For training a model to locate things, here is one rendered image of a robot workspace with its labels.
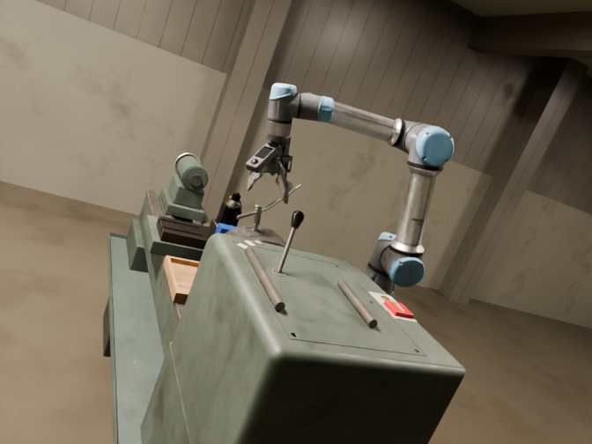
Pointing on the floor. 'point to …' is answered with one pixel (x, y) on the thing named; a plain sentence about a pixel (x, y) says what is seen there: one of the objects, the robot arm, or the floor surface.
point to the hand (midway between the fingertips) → (265, 198)
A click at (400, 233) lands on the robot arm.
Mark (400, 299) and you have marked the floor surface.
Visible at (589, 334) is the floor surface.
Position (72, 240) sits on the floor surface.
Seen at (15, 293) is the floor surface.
